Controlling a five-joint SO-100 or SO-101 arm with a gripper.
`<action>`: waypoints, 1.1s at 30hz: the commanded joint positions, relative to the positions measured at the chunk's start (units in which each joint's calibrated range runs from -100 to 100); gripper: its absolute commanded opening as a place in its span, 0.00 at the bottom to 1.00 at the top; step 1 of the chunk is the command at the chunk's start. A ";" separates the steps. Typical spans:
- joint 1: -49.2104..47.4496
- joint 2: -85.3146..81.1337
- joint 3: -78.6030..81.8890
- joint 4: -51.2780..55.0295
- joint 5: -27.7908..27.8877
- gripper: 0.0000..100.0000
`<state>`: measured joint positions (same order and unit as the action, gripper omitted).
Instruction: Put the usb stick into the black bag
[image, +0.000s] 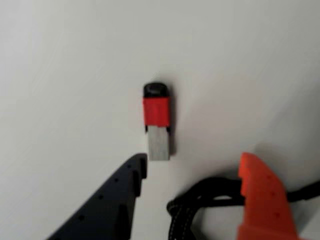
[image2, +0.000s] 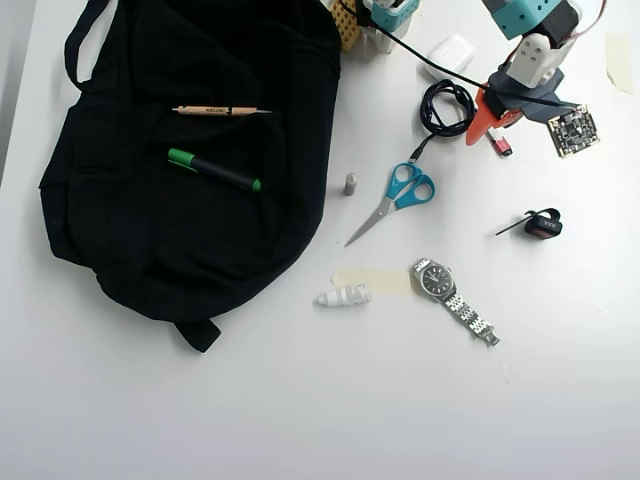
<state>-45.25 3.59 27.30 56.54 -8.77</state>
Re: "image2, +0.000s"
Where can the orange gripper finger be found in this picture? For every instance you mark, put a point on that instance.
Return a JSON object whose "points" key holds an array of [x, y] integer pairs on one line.
{"points": [[482, 125]]}

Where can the red black usb stick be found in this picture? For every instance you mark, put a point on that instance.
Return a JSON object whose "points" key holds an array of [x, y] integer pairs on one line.
{"points": [[502, 146]]}

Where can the black fabric bag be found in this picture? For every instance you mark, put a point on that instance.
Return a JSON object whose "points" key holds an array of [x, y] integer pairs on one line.
{"points": [[150, 225]]}

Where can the white earbuds case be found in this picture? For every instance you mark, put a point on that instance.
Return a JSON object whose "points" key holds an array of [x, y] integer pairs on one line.
{"points": [[455, 50]]}

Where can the short beige tape piece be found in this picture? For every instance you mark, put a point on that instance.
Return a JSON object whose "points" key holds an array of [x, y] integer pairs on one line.
{"points": [[620, 60]]}

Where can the small grey plastic cap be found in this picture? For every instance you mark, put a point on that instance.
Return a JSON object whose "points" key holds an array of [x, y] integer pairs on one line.
{"points": [[350, 185]]}

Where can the silver steel wristwatch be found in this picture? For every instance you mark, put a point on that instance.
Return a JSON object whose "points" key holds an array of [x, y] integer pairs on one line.
{"points": [[435, 279]]}

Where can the yellow perforated block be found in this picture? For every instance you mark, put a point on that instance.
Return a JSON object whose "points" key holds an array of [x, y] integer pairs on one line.
{"points": [[347, 25]]}

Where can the long beige tape strip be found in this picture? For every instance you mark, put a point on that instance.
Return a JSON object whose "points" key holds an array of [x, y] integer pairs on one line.
{"points": [[380, 280]]}

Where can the white ribbed plug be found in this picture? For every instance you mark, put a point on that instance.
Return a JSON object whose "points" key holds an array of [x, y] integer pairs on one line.
{"points": [[347, 296]]}

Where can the black marker with green cap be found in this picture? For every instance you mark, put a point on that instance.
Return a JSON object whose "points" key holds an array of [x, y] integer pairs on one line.
{"points": [[220, 172]]}

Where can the beige wooden pen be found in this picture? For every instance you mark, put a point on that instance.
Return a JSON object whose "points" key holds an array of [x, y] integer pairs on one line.
{"points": [[215, 110]]}

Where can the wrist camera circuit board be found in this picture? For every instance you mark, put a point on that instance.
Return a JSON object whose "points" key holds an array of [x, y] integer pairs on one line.
{"points": [[574, 130]]}

